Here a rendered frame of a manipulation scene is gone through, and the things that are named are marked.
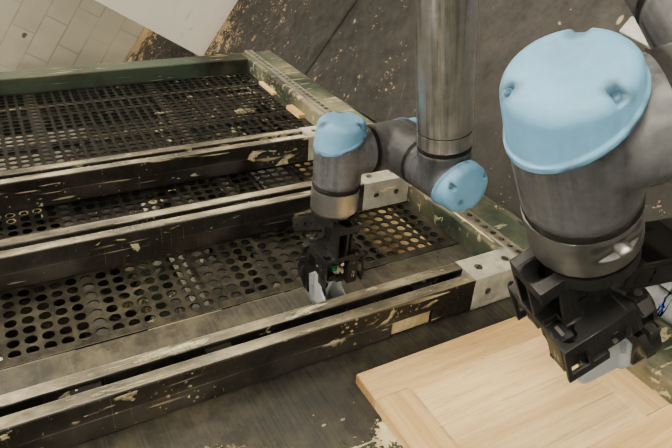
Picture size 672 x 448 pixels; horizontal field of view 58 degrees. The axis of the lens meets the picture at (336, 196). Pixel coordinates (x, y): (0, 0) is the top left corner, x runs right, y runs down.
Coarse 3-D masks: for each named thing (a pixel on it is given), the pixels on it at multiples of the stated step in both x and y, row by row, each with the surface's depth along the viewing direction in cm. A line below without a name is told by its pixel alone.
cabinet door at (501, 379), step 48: (480, 336) 104; (528, 336) 104; (384, 384) 93; (432, 384) 94; (480, 384) 94; (528, 384) 95; (576, 384) 96; (624, 384) 96; (432, 432) 85; (480, 432) 86; (528, 432) 87; (576, 432) 88; (624, 432) 88
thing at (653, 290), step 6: (648, 288) 115; (654, 288) 114; (660, 288) 114; (666, 288) 111; (654, 294) 114; (660, 294) 113; (666, 294) 113; (654, 300) 114; (660, 300) 113; (666, 300) 112; (660, 306) 113; (666, 306) 112; (660, 312) 112; (666, 312) 112; (660, 318) 111; (666, 318) 111; (666, 324) 106
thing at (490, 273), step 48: (384, 288) 105; (432, 288) 106; (480, 288) 110; (240, 336) 92; (288, 336) 93; (336, 336) 97; (384, 336) 103; (48, 384) 81; (96, 384) 83; (144, 384) 83; (192, 384) 87; (240, 384) 92; (0, 432) 75; (48, 432) 78; (96, 432) 82
